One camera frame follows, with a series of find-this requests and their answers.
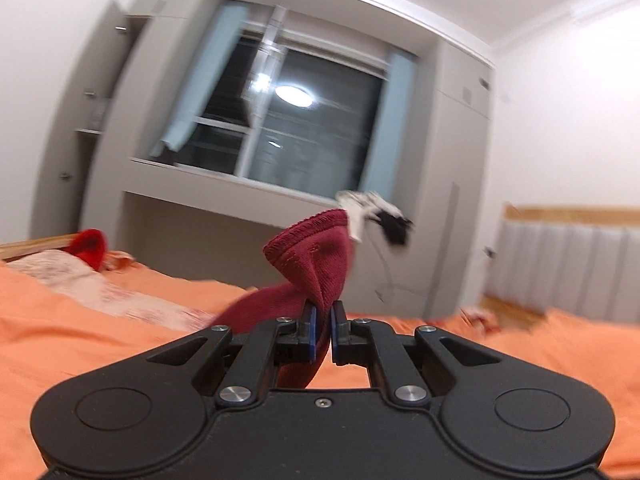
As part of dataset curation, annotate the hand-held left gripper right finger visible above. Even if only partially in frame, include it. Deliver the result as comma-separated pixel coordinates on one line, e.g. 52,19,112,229
330,300,503,407

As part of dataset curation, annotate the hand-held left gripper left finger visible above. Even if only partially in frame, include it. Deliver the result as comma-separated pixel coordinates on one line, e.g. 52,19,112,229
146,302,320,408

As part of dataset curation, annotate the dark red knitted garment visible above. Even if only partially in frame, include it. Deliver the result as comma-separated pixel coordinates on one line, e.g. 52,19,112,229
202,209,357,390

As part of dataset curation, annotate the white garment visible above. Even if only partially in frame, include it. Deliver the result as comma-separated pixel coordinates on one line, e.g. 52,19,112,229
336,190,401,242

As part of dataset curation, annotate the black garment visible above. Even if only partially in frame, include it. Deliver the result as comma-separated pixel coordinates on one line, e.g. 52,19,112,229
377,209,415,248

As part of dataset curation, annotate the grey window sill cabinet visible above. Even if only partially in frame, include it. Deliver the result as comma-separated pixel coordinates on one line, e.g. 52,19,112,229
121,156,353,292

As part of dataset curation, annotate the large window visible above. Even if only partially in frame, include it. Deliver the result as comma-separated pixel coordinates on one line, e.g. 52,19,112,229
145,0,418,197

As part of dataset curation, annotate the light blue curtain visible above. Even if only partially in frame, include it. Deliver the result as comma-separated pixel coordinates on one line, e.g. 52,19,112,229
360,51,419,196
150,0,247,155

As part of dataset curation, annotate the pale floral pillow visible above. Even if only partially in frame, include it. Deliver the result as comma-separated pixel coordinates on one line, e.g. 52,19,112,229
5,249,221,332

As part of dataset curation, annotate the grey padded headboard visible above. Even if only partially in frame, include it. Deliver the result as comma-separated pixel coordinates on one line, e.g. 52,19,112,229
484,202,640,329

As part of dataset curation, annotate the red knitted hat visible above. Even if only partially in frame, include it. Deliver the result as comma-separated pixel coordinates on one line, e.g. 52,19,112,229
67,229,110,272

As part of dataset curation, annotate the orange bed cover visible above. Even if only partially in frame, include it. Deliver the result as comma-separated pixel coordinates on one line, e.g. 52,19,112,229
0,259,640,480

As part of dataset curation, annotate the clear plastic bag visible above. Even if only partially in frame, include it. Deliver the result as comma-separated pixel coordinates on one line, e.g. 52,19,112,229
89,101,109,132

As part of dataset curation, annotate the grey shelf cabinet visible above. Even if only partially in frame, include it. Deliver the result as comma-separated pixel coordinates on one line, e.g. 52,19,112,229
30,0,151,242

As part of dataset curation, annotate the black cable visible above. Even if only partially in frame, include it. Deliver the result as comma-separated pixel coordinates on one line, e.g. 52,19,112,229
374,240,426,304

